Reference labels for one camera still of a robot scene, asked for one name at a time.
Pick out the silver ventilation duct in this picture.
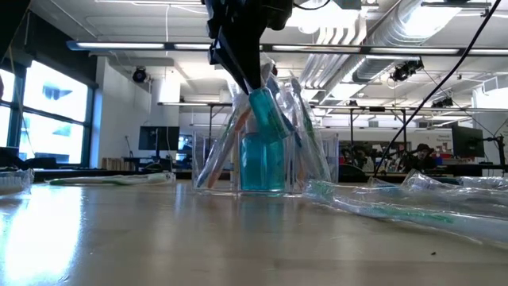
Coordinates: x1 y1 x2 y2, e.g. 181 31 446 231
297 0 432 91

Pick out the person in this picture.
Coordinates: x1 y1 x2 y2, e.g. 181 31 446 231
408 142 438 172

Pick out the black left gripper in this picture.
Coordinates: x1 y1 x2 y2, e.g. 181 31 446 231
204 0 271 96

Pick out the black computer monitor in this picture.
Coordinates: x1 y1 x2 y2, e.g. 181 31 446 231
451 126 486 159
137 126 181 152

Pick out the wooden blocks stack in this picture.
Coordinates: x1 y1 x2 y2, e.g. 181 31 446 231
100 157 125 172

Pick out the blue mouthwash bottle white cap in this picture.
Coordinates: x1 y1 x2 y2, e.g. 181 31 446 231
248 86 290 143
239 132 287 193

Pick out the orange white toothbrush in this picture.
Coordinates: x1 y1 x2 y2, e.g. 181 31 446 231
205 61 275 190

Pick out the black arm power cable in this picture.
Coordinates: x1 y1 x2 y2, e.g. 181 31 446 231
374 0 503 176

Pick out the white blue toothbrush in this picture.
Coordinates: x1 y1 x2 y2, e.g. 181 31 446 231
400 169 508 191

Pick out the clear acrylic organizer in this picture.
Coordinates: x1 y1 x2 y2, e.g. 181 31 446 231
191 130 341 195

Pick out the black ceiling camera rig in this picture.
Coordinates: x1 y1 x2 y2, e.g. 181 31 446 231
390 58 425 83

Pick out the black aluminium table frame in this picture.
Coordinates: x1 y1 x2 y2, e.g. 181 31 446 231
33 168 202 182

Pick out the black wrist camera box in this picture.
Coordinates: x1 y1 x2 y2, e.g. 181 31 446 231
268 0 295 32

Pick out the ceiling light strip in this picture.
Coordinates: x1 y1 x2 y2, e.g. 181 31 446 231
66 39 211 52
271 44 508 56

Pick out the large window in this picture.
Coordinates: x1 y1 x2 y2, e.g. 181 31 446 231
0 59 96 168

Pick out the green toothbrush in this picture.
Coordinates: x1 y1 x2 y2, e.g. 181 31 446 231
289 75 333 184
302 177 508 244
45 172 177 187

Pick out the black ceiling spotlight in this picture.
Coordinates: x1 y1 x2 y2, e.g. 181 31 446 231
131 66 149 84

